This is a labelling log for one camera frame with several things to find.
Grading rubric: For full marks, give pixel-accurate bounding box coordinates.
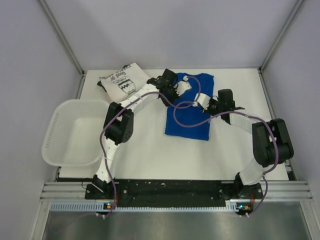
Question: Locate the blue t-shirt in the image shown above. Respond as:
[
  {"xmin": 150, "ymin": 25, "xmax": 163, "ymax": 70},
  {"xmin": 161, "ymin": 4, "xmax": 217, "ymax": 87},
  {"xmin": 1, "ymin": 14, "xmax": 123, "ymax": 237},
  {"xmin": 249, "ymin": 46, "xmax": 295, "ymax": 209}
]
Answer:
[{"xmin": 164, "ymin": 73, "xmax": 215, "ymax": 141}]

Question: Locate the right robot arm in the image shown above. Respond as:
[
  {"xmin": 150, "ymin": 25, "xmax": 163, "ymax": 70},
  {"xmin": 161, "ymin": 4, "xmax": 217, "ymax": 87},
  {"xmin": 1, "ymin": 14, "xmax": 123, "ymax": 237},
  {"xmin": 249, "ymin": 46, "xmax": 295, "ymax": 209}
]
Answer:
[{"xmin": 197, "ymin": 89, "xmax": 294, "ymax": 198}]

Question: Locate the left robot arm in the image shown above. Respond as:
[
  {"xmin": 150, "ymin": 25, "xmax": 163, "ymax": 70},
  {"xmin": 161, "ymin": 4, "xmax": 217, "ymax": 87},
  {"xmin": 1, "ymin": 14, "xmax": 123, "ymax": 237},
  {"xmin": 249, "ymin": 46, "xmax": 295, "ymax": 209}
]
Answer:
[{"xmin": 92, "ymin": 68, "xmax": 182, "ymax": 199}]

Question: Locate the white folded printed t-shirt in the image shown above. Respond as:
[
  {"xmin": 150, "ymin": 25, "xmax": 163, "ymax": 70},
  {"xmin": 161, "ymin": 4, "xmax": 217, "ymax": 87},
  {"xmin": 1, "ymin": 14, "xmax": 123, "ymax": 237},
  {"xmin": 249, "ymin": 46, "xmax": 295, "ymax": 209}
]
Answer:
[{"xmin": 97, "ymin": 62, "xmax": 150, "ymax": 103}]

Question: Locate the white plastic basket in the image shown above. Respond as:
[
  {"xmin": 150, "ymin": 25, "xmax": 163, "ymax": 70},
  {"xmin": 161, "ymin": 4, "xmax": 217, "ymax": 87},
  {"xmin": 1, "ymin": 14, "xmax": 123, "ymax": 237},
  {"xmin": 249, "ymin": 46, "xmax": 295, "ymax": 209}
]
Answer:
[{"xmin": 41, "ymin": 99, "xmax": 109, "ymax": 167}]

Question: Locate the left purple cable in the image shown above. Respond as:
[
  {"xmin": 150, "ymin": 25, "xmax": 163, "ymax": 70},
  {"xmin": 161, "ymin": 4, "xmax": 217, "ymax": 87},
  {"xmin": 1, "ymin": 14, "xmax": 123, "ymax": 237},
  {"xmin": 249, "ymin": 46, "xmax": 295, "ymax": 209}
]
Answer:
[{"xmin": 99, "ymin": 74, "xmax": 202, "ymax": 218}]

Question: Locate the purple cable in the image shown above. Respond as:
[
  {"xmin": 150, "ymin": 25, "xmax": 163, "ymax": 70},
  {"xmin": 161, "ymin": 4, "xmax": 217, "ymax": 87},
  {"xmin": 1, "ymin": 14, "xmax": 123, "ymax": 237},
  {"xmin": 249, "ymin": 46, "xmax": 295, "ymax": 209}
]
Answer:
[
  {"xmin": 173, "ymin": 101, "xmax": 280, "ymax": 218},
  {"xmin": 99, "ymin": 74, "xmax": 202, "ymax": 218}
]

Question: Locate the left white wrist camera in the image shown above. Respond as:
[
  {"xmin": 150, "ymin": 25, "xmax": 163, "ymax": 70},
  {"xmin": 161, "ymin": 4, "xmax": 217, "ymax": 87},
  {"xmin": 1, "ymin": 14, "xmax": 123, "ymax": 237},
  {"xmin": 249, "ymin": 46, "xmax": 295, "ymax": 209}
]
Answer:
[{"xmin": 175, "ymin": 75, "xmax": 192, "ymax": 97}]

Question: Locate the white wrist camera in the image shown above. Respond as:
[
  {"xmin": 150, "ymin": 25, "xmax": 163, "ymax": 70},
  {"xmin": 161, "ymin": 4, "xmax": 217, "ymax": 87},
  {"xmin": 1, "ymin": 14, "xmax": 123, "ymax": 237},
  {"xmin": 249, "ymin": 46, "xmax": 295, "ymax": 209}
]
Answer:
[
  {"xmin": 192, "ymin": 93, "xmax": 211, "ymax": 110},
  {"xmin": 175, "ymin": 75, "xmax": 192, "ymax": 97}
]

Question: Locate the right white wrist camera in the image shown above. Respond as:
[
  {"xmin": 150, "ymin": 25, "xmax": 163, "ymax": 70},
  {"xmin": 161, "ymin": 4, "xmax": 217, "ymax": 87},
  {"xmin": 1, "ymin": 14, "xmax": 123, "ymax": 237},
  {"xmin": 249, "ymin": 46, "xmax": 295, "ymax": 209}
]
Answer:
[{"xmin": 192, "ymin": 93, "xmax": 211, "ymax": 110}]

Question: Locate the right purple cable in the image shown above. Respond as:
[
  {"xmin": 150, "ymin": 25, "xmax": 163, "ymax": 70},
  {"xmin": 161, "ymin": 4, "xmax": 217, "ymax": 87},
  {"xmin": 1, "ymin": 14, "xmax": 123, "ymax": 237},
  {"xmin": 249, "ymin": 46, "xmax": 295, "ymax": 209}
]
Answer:
[{"xmin": 173, "ymin": 101, "xmax": 280, "ymax": 218}]

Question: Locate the aluminium front rail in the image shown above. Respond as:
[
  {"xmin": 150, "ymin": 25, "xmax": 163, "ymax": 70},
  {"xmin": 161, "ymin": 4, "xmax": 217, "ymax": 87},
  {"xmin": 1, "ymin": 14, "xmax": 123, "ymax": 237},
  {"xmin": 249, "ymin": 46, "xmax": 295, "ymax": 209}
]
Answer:
[{"xmin": 40, "ymin": 180, "xmax": 314, "ymax": 202}]

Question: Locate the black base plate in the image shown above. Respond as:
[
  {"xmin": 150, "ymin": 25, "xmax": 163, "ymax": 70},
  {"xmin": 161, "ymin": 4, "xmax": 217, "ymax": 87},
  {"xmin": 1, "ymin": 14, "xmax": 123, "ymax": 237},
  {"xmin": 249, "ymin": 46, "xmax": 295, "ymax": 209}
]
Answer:
[{"xmin": 85, "ymin": 179, "xmax": 255, "ymax": 208}]

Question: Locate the right aluminium frame post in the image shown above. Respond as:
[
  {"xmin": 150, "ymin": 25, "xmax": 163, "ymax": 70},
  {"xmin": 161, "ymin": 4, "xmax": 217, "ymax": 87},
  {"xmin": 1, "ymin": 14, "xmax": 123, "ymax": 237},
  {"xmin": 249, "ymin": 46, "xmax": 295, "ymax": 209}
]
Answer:
[{"xmin": 259, "ymin": 0, "xmax": 307, "ymax": 73}]

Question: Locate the aluminium frame post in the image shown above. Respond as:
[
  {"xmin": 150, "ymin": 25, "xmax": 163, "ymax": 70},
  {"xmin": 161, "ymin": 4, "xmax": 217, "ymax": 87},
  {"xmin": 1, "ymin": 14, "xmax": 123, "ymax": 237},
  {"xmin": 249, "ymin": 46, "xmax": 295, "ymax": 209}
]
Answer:
[
  {"xmin": 37, "ymin": 0, "xmax": 86, "ymax": 76},
  {"xmin": 259, "ymin": 0, "xmax": 307, "ymax": 73}
]

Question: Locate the left aluminium frame post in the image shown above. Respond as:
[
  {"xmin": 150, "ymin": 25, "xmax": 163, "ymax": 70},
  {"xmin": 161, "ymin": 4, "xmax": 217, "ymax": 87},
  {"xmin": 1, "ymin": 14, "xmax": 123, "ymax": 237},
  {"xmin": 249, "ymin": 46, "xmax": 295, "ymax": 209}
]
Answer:
[{"xmin": 37, "ymin": 0, "xmax": 86, "ymax": 76}]

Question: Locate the grey slotted cable duct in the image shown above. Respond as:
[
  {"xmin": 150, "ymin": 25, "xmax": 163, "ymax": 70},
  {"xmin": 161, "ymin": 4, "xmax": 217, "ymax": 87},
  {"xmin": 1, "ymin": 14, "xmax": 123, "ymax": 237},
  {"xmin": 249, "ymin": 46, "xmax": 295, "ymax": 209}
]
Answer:
[{"xmin": 50, "ymin": 201, "xmax": 250, "ymax": 213}]

